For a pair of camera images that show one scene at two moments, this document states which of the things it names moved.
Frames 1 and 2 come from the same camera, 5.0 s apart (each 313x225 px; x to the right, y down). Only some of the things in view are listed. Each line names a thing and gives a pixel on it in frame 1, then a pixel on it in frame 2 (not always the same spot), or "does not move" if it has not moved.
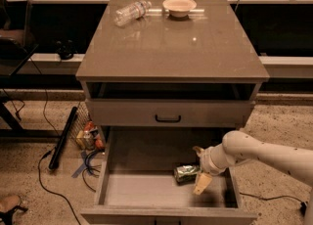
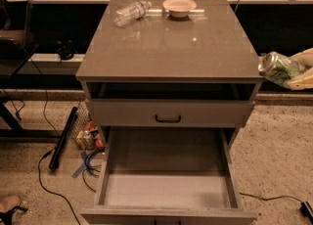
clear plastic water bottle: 131,12 does not move
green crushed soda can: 186,174 to 278,68
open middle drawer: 138,188 does not move
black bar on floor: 64,137 does not move
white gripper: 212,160 to 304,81
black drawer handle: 167,120 does not move
